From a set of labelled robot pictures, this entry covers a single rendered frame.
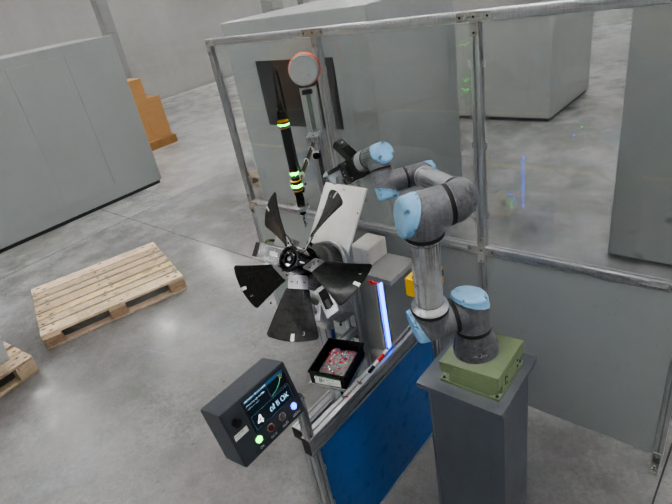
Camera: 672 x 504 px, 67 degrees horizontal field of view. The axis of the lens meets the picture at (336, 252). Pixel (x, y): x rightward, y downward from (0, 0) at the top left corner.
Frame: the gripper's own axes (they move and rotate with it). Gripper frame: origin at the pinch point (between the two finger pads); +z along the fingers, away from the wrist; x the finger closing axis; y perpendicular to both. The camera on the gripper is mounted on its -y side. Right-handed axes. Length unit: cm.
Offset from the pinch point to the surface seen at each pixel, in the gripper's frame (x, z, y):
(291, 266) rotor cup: -22.7, 30.4, 28.8
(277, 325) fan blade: -40, 35, 48
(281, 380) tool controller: -66, -24, 48
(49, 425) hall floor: -150, 220, 63
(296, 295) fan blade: -27, 32, 41
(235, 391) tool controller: -79, -23, 42
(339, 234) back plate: 11, 39, 30
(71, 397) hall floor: -132, 236, 57
